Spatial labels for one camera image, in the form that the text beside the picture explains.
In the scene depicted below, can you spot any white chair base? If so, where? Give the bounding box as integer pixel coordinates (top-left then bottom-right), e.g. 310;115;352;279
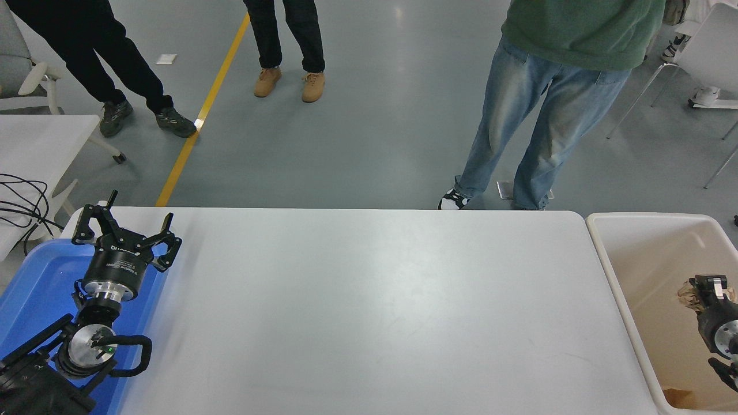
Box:
688;86;738;110

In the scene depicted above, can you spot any white chair with metal legs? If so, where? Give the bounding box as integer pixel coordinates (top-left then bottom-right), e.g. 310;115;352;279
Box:
607;3;738;190

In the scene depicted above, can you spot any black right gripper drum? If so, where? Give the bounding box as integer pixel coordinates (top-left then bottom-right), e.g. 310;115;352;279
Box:
698;300;738;353

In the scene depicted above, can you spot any blue plastic tray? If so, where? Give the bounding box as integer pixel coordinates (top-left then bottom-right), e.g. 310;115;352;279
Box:
0;239;171;415

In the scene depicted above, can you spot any person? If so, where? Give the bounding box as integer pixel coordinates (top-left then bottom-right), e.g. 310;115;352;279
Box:
661;35;691;63
242;0;326;104
6;0;198;139
436;0;668;211

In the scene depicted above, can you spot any large pale plastic bin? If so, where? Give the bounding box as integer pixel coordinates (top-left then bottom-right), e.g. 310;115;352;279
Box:
585;212;738;415

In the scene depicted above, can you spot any grey white office chair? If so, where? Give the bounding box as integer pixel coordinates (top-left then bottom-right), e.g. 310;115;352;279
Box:
0;0;64;115

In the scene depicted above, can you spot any beige garment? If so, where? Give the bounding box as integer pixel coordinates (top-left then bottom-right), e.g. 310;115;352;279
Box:
663;0;691;25

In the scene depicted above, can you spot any white side table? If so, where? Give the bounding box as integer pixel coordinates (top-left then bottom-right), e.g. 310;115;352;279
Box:
0;114;126;260

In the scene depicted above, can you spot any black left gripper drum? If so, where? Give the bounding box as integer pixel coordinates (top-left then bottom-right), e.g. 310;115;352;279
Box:
84;242;152;289

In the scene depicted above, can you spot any black cable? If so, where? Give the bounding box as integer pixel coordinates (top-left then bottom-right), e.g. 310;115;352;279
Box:
0;174;65;257

